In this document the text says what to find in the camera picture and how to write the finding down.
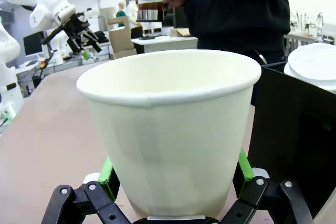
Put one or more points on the white plastic cup lid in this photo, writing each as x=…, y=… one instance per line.
x=296, y=77
x=315, y=58

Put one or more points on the brown cardboard cup carrier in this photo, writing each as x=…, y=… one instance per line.
x=120, y=37

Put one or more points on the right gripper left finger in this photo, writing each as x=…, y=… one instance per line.
x=105, y=203

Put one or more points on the white background table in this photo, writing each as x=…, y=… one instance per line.
x=168, y=43

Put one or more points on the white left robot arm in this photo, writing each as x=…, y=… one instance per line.
x=47, y=6

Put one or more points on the small cardboard box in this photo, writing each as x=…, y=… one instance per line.
x=181, y=32

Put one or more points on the black computer monitor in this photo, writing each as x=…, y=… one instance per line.
x=32, y=44

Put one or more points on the background person in white coat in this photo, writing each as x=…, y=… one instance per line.
x=132, y=11

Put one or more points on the tall white paper cup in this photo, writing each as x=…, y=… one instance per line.
x=170, y=134

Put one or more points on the background person in green top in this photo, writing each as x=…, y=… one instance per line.
x=120, y=14

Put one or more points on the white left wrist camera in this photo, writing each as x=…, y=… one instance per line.
x=92, y=13

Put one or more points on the black box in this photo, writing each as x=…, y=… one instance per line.
x=288, y=134

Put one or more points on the person's black hoodie torso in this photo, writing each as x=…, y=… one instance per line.
x=236, y=11

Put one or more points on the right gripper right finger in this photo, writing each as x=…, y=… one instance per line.
x=257, y=195

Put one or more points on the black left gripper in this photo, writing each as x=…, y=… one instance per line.
x=76, y=26

